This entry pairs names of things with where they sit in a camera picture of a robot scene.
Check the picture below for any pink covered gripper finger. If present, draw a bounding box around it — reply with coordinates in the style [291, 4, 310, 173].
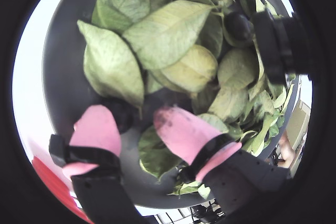
[153, 105, 292, 217]
[49, 104, 148, 224]

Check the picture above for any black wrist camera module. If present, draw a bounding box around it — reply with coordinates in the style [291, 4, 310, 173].
[252, 8, 314, 86]

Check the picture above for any person forearm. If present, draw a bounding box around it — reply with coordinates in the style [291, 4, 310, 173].
[278, 132, 295, 168]

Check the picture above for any dark blueberry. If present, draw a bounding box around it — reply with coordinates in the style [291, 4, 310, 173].
[101, 99, 135, 134]
[225, 11, 254, 41]

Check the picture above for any green leaves pile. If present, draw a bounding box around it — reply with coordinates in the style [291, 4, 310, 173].
[77, 0, 295, 201]

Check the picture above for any dark grey round bowl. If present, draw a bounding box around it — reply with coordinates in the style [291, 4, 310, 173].
[41, 0, 301, 209]

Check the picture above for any red ribbed plastic cup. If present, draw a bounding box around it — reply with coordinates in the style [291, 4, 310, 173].
[31, 155, 93, 224]

